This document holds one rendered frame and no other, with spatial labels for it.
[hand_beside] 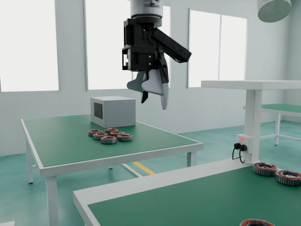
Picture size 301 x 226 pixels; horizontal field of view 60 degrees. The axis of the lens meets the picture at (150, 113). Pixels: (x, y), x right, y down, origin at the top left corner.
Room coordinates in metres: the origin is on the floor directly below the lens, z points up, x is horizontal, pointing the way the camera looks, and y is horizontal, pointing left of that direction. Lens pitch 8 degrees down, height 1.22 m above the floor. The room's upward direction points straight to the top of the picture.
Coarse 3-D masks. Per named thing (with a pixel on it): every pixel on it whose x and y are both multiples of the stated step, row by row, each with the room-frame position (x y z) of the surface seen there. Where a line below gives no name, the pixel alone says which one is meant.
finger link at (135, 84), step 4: (140, 72) 0.66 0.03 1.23; (144, 72) 0.66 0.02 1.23; (148, 72) 0.66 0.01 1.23; (136, 76) 0.66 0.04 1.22; (140, 76) 0.66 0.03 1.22; (144, 76) 0.67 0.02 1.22; (148, 76) 0.66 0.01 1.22; (132, 80) 0.66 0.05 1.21; (136, 80) 0.67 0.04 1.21; (140, 80) 0.67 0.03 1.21; (144, 80) 0.67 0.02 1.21; (128, 84) 0.67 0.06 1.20; (132, 84) 0.67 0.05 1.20; (136, 84) 0.67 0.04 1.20; (140, 84) 0.67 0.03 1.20; (128, 88) 0.67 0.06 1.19; (132, 88) 0.68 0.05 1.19; (136, 88) 0.68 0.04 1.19; (140, 88) 0.68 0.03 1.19; (144, 92) 0.68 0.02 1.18; (148, 92) 0.69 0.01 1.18; (144, 96) 0.69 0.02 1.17; (144, 100) 0.69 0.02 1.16
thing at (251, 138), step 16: (208, 80) 1.31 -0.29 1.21; (224, 80) 1.31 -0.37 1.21; (240, 80) 1.31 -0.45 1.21; (256, 80) 1.31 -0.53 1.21; (272, 80) 1.31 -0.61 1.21; (256, 96) 1.39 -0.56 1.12; (256, 112) 1.39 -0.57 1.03; (256, 128) 1.39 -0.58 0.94; (240, 144) 1.39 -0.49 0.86; (256, 144) 1.40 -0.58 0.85; (240, 160) 1.35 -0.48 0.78; (256, 160) 1.40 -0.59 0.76
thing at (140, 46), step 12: (132, 24) 0.59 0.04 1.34; (144, 24) 0.61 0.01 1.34; (156, 24) 0.61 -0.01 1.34; (132, 36) 0.61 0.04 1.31; (144, 36) 0.61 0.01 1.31; (132, 48) 0.57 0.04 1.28; (144, 48) 0.58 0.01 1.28; (156, 48) 0.59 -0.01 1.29; (132, 60) 0.58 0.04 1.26; (144, 60) 0.59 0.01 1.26; (156, 60) 0.59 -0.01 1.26
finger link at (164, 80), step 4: (160, 56) 0.59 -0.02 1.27; (164, 56) 0.59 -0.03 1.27; (160, 60) 0.58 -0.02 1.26; (164, 60) 0.58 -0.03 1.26; (160, 64) 0.58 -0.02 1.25; (164, 64) 0.58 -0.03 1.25; (156, 68) 0.60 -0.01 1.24; (160, 68) 0.58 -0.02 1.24; (164, 68) 0.58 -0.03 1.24; (160, 72) 0.58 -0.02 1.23; (164, 72) 0.57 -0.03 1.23; (164, 76) 0.57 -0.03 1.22; (168, 76) 0.57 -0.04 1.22; (164, 80) 0.57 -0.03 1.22; (168, 80) 0.57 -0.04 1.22
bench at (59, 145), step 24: (24, 120) 2.82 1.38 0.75; (48, 120) 2.82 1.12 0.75; (72, 120) 2.82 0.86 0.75; (48, 144) 1.79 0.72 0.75; (72, 144) 1.79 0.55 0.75; (96, 144) 1.79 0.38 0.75; (120, 144) 1.79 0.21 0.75; (144, 144) 1.79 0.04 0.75; (168, 144) 1.79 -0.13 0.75; (192, 144) 1.80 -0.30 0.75; (48, 168) 1.32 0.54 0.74; (72, 168) 1.38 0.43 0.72; (96, 168) 1.45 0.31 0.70; (48, 192) 1.35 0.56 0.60; (48, 216) 1.36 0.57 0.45
